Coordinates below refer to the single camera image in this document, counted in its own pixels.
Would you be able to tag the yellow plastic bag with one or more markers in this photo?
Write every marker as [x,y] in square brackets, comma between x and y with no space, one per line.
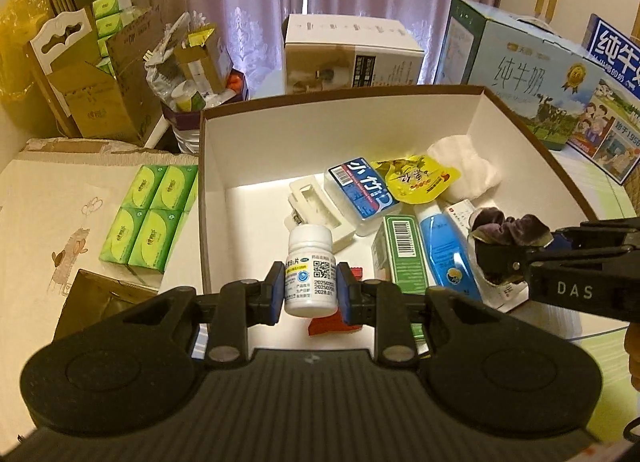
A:
[20,42]

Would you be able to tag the yellow snack pouch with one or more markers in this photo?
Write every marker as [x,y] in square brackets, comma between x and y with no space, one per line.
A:
[415,177]

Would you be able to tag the clear plastic box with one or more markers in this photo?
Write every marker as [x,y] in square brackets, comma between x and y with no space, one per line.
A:
[360,187]

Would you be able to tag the light blue milk carton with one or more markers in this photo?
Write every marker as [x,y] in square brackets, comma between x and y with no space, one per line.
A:
[520,77]

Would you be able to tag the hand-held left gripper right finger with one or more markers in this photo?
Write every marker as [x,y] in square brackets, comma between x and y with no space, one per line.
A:
[345,292]

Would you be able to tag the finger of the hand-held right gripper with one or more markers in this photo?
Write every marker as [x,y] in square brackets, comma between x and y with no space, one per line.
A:
[562,242]
[500,262]

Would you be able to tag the open brown cardboard carton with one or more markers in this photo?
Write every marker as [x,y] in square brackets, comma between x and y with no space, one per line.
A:
[120,92]

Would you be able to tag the blue tube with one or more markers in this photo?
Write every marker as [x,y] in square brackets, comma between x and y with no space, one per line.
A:
[442,247]

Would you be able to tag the white pill bottle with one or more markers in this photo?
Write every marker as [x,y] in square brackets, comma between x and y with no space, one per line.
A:
[310,252]

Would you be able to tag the brown box lid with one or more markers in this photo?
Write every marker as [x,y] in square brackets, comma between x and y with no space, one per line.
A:
[100,302]

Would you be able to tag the printed bed sheet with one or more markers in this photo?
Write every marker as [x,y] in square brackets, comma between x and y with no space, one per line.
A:
[50,202]

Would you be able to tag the dark purple scrunchie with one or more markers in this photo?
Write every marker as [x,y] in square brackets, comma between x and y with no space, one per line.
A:
[520,227]

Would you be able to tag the checked tablecloth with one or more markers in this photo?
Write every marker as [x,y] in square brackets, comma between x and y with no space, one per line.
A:
[600,182]

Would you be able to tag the person's right hand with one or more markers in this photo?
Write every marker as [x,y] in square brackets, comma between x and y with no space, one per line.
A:
[633,344]

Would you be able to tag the small white carton box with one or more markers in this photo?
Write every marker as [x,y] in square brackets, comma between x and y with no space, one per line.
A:
[502,294]

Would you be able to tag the brown cardboard box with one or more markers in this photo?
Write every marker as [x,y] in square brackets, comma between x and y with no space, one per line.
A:
[260,142]

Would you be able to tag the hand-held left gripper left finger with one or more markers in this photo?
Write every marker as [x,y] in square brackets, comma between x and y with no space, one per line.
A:
[277,292]

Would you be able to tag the white cloth bag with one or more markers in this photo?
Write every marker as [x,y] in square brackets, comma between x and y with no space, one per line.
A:
[465,162]

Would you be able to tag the white appliance box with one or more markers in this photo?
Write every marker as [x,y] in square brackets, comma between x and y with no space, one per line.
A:
[340,42]

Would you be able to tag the white plastic tray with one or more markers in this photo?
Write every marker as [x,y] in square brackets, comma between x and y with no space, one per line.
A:
[320,207]

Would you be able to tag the dark blue milk carton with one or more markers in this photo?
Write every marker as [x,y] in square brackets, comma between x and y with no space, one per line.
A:
[615,132]

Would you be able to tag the bin with trash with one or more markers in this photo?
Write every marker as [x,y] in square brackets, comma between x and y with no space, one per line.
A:
[200,67]

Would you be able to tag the green tissue bundle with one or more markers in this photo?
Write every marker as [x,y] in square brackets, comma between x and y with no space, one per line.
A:
[150,232]

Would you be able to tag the red candy packet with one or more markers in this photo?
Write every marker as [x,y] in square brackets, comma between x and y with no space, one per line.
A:
[325,327]

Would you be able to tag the green carton box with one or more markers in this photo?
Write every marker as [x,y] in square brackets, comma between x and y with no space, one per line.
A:
[405,252]

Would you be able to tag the stack of green tissue packs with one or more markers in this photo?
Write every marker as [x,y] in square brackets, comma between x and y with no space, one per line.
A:
[112,7]

